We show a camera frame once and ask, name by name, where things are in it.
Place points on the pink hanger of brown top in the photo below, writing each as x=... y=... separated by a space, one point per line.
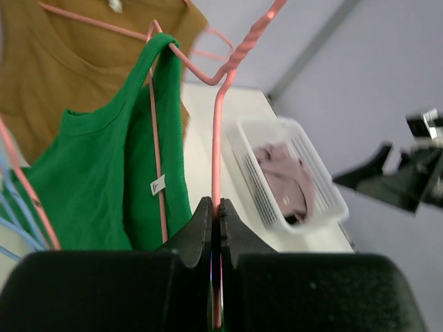
x=136 y=35

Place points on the black tank top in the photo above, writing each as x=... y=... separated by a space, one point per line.
x=294 y=219

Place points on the white plastic basket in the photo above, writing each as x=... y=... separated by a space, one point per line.
x=247 y=135

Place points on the light blue wire hanger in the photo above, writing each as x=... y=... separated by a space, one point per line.
x=21 y=219

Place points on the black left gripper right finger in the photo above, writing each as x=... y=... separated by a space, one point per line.
x=265 y=290

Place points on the green tank top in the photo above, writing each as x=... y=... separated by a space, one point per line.
x=110 y=176

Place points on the pink hanger of green top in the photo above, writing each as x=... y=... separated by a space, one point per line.
x=224 y=76

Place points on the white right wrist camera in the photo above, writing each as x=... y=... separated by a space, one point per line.
x=426 y=125

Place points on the mauve pink tank top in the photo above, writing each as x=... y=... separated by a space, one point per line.
x=289 y=179

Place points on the mustard brown tank top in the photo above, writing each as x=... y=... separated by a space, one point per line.
x=51 y=63

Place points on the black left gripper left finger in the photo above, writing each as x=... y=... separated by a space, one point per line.
x=163 y=290

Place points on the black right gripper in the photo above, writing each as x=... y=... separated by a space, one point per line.
x=417 y=179

